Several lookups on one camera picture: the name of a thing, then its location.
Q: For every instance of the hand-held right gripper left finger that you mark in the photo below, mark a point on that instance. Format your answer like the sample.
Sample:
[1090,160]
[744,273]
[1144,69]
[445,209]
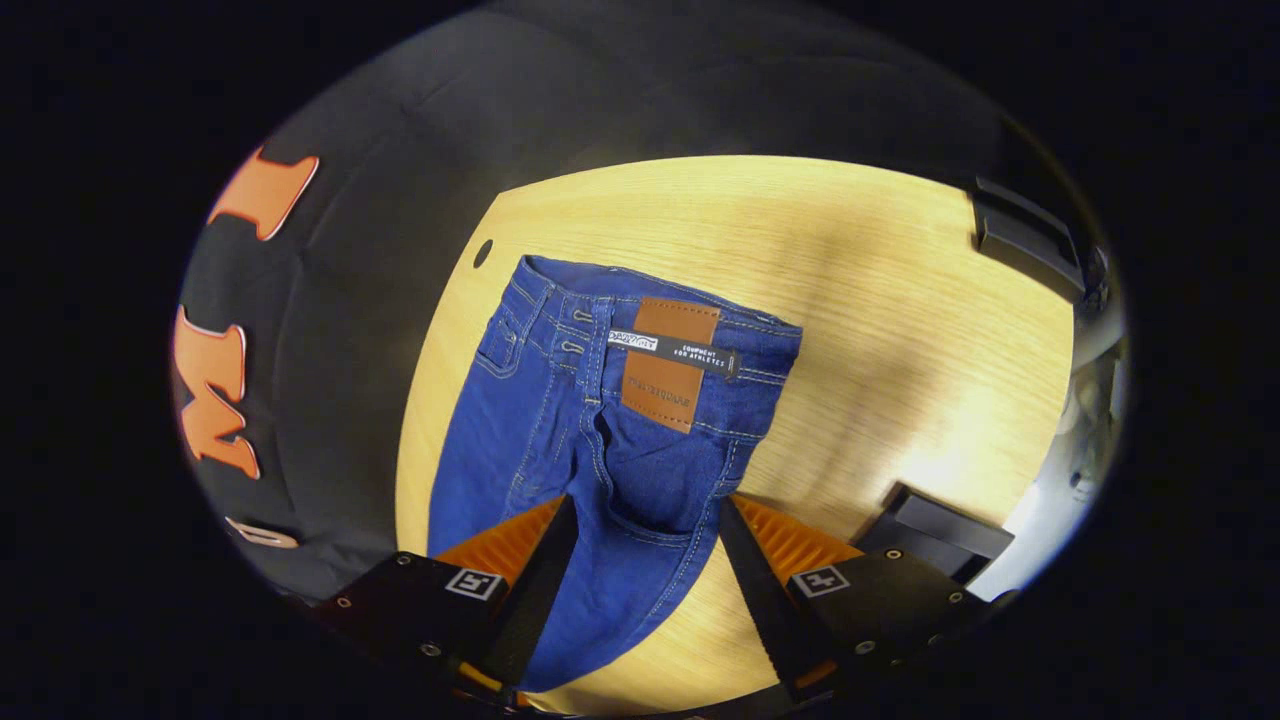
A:
[535,610]

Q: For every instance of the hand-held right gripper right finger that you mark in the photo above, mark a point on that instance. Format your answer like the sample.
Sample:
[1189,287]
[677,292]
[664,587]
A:
[765,610]

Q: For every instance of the blue denim jeans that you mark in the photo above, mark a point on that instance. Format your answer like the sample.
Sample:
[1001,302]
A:
[560,400]

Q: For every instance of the black plastic block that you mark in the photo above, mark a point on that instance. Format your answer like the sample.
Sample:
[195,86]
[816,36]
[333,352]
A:
[940,530]

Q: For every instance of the black backdrop cloth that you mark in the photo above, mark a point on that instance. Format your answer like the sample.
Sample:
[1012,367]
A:
[380,300]

